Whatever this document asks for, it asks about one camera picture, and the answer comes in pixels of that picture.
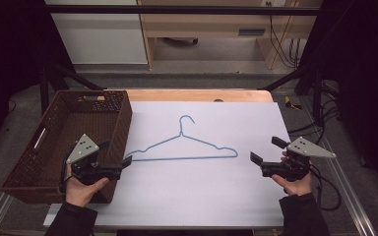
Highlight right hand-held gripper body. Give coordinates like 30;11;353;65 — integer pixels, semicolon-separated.
260;136;338;182

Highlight person's right hand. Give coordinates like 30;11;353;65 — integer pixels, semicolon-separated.
271;150;314;197

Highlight blue wire clothes hanger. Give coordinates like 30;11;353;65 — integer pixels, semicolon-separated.
124;114;239;163

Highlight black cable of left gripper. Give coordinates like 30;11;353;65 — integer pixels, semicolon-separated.
57;147;77;195

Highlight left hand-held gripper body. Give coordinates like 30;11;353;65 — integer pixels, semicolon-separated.
65;133;123;186

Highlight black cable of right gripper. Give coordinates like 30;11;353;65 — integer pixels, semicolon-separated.
309;163;343;212

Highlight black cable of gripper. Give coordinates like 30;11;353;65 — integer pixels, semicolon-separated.
309;163;343;212
57;147;77;195

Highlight white cabinet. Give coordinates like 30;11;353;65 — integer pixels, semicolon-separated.
44;0;150;65

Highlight black floor cables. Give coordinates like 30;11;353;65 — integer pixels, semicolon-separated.
286;82;343;146

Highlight light wooden desk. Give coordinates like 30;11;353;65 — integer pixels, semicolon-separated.
137;0;325;71

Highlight hanging black cables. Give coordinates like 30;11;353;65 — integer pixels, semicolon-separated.
265;1;303;70

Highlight white paper sheet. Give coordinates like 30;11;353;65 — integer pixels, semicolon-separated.
42;100;291;228

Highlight person's left hand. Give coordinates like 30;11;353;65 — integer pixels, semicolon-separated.
64;163;110;208

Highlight yellow and black tool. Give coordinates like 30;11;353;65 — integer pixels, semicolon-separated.
283;95;303;111

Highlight brown woven basket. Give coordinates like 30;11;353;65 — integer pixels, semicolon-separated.
0;89;134;206

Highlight black metal frame bar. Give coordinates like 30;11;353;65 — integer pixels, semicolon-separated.
44;4;321;17

